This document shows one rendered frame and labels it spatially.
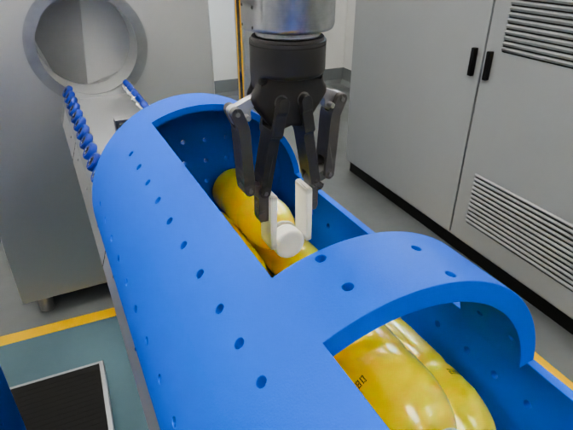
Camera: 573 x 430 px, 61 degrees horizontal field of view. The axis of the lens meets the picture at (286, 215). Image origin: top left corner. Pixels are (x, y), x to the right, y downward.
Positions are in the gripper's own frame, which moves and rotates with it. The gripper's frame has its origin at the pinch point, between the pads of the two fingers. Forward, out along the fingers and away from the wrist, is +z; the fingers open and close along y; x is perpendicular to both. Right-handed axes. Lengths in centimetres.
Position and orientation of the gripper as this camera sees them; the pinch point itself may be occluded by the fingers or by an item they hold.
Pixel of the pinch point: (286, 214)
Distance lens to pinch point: 56.7
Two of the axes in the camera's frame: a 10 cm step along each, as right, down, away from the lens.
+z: -0.1, 8.7, 5.0
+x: 4.5, 4.5, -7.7
